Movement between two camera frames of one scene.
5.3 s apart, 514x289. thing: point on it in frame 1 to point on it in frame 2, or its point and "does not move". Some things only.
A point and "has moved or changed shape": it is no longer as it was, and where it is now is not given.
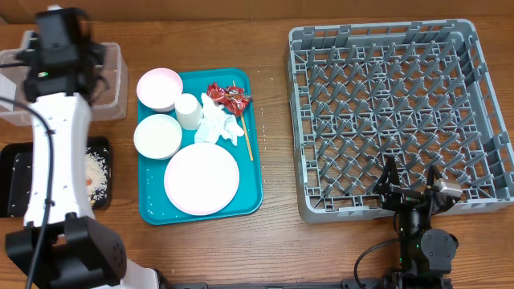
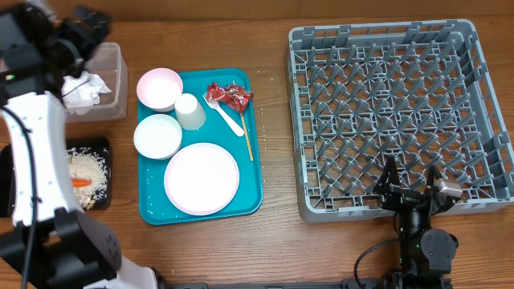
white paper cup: [189, 111] does not move
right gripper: [386, 185] does not move
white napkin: [217, 122] has moved or changed shape
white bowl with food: [157, 136] does not move
